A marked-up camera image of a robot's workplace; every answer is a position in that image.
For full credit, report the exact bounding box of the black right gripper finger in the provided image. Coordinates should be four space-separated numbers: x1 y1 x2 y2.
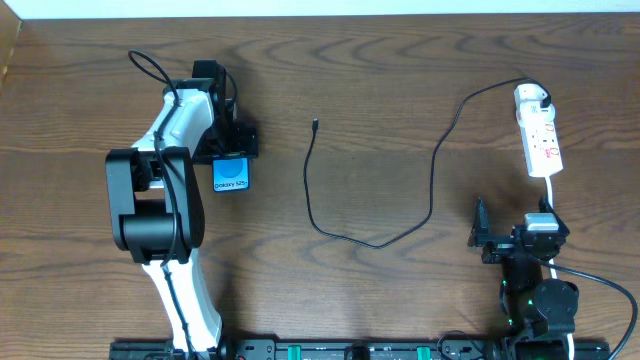
538 196 569 233
470 198 489 240

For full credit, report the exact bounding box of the blue Galaxy smartphone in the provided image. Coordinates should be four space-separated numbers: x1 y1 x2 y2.
212 158 250 192

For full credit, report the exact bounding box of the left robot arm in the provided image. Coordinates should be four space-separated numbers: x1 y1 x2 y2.
105 60 259 359

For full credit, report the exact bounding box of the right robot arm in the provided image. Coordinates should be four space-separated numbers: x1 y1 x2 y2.
468 198 579 359

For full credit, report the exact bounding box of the white USB charger plug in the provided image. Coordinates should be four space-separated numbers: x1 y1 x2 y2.
514 83 552 110

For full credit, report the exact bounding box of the white power strip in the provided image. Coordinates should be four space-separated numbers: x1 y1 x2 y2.
516 101 563 178

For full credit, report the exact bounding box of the black USB charging cable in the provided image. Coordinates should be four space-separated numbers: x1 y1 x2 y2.
302 76 553 250

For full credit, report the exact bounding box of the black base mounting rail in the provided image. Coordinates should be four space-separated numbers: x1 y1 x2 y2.
107 337 610 360

